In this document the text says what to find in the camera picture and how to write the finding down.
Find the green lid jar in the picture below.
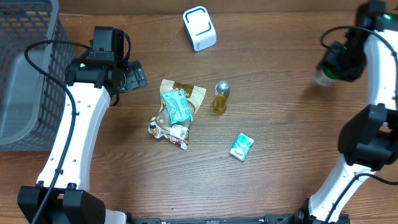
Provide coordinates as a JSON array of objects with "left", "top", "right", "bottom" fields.
[{"left": 314, "top": 68, "right": 339, "bottom": 86}]

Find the teal snack packet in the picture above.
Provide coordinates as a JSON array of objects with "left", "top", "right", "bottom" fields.
[{"left": 161, "top": 89, "right": 193, "bottom": 124}]

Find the brown snack pouch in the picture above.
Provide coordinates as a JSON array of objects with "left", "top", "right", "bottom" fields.
[{"left": 148, "top": 79, "right": 206, "bottom": 150}]

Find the yellow dish soap bottle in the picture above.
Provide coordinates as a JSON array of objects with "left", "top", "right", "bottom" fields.
[{"left": 213, "top": 80, "right": 230, "bottom": 114}]

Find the teal tissue pack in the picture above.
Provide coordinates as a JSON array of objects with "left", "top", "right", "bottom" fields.
[{"left": 229, "top": 133, "right": 254, "bottom": 161}]

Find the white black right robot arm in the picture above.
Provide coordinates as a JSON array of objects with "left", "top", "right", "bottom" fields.
[{"left": 282, "top": 1, "right": 397, "bottom": 223}]

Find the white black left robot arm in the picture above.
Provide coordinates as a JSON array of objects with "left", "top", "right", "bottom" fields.
[{"left": 17, "top": 26, "right": 147, "bottom": 223}]

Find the white barcode scanner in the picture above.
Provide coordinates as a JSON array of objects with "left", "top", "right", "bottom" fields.
[{"left": 182, "top": 6, "right": 217, "bottom": 52}]

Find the dark grey plastic basket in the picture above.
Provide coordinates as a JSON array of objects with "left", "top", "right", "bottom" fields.
[{"left": 1, "top": 0, "right": 76, "bottom": 151}]

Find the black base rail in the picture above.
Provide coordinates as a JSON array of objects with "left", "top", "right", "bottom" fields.
[{"left": 130, "top": 213, "right": 352, "bottom": 224}]

